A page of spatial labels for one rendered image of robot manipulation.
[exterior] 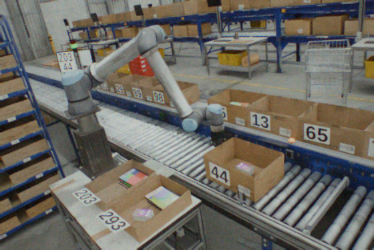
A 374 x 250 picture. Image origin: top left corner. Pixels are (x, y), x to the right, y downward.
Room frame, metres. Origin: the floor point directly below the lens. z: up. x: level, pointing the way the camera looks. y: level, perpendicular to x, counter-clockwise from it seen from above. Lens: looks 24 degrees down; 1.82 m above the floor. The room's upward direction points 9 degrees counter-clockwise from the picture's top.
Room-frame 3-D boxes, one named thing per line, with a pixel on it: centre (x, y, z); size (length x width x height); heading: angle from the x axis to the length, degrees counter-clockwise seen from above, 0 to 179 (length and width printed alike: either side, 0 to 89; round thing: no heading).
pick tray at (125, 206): (1.29, 0.27, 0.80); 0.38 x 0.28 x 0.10; 130
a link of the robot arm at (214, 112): (1.69, -0.20, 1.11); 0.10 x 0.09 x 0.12; 66
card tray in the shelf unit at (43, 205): (2.42, 1.59, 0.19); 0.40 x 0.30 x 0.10; 130
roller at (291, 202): (1.24, -0.56, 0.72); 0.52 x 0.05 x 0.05; 129
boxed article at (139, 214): (1.23, 0.31, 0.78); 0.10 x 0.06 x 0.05; 68
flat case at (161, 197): (1.34, 0.20, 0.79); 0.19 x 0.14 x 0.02; 37
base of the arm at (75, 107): (1.89, 0.70, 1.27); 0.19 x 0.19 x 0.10
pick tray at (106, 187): (1.53, 0.47, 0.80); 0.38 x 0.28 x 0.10; 130
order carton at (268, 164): (1.46, -0.31, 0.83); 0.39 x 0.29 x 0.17; 37
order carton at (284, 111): (1.81, -0.68, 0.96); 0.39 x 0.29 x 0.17; 39
